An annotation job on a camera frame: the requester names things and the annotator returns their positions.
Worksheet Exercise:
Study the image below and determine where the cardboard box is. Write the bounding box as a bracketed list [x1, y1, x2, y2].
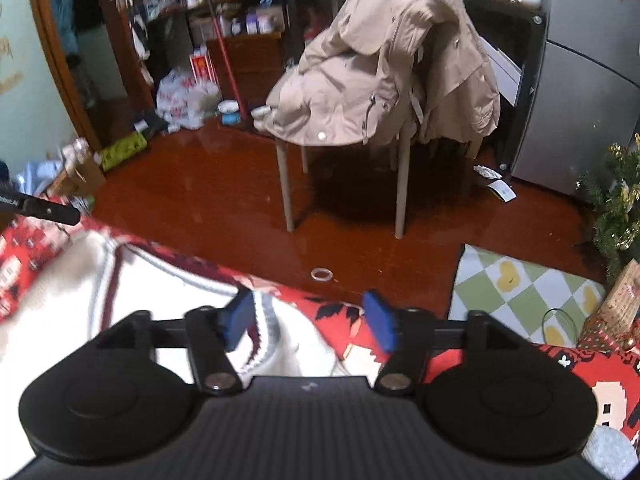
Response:
[47, 152, 108, 201]

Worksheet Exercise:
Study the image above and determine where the kraft paper gift box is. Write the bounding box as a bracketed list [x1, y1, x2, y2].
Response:
[597, 262, 640, 336]

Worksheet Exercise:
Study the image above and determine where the black storage shelf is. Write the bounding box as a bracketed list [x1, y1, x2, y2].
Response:
[115, 0, 211, 111]

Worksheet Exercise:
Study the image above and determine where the red broom handle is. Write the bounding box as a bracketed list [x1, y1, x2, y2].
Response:
[207, 0, 251, 116]

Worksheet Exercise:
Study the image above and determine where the white paper tag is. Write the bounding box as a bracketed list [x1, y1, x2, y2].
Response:
[487, 180, 516, 203]

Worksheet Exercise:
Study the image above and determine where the white printed plastic bag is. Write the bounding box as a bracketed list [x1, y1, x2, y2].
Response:
[156, 67, 223, 133]

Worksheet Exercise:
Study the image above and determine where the red dotted gift box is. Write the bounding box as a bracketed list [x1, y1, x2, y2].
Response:
[580, 312, 640, 356]

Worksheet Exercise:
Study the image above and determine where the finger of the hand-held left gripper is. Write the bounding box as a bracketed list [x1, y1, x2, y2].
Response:
[20, 195, 82, 226]

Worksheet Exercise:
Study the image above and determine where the white knit vest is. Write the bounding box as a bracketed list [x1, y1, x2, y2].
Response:
[0, 230, 348, 480]

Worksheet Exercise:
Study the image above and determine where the small Christmas tree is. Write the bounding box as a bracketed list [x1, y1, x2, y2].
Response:
[575, 135, 640, 286]

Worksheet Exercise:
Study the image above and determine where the blue white mug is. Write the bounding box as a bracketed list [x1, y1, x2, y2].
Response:
[217, 100, 242, 126]

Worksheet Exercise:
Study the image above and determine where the beige chair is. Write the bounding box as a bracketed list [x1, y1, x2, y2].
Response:
[275, 125, 481, 240]

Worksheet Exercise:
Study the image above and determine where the grey sweater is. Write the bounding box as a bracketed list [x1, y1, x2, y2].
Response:
[582, 427, 640, 480]

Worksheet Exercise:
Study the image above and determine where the wooden drawer cabinet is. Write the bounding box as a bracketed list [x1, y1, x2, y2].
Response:
[205, 30, 288, 111]

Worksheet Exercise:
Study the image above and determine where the green checked floor mat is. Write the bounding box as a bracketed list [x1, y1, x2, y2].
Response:
[447, 244, 608, 348]

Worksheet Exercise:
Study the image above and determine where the white paper box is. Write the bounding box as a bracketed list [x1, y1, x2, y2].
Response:
[480, 35, 526, 106]

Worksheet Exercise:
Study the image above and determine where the beige jacket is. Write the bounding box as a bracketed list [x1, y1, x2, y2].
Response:
[264, 0, 502, 147]

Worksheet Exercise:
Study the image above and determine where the black cable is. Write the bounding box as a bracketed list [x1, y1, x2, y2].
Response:
[542, 310, 583, 346]

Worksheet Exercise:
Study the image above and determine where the grey refrigerator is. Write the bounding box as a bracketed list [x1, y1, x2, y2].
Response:
[510, 0, 640, 196]

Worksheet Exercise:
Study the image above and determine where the wooden door frame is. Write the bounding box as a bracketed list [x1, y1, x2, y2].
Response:
[22, 0, 103, 153]

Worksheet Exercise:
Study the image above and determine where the green patterned box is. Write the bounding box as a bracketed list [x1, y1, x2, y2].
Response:
[97, 132, 149, 171]

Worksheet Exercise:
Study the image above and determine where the red paper box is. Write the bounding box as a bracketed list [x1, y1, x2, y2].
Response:
[189, 45, 218, 86]

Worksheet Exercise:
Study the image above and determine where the red patterned blanket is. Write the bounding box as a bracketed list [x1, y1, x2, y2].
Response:
[0, 210, 640, 456]

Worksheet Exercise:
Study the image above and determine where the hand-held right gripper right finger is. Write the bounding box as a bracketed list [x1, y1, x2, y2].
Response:
[362, 290, 521, 395]

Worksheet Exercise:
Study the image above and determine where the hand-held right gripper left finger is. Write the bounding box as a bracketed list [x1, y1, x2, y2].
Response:
[97, 289, 257, 393]

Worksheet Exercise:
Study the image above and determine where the black metal table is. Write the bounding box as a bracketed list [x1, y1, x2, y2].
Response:
[285, 0, 548, 171]

